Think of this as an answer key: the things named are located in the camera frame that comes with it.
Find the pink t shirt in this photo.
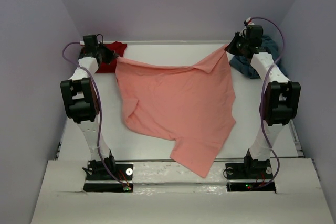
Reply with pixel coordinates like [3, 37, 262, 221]
[115, 48, 236, 178]

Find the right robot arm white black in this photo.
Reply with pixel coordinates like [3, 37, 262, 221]
[223, 23, 301, 181]

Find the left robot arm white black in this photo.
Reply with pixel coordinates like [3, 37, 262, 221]
[60, 35, 118, 181]

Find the red folded t shirt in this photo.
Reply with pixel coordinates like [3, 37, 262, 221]
[96, 41, 128, 73]

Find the blue crumpled t shirt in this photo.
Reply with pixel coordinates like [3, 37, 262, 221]
[229, 34, 280, 80]

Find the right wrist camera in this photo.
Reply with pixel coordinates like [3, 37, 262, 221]
[244, 17, 254, 27]

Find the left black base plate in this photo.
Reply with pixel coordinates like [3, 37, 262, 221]
[82, 162, 134, 193]

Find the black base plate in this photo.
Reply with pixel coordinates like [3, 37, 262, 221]
[223, 163, 276, 193]
[82, 162, 134, 193]

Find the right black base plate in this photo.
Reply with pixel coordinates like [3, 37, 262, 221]
[223, 163, 276, 193]

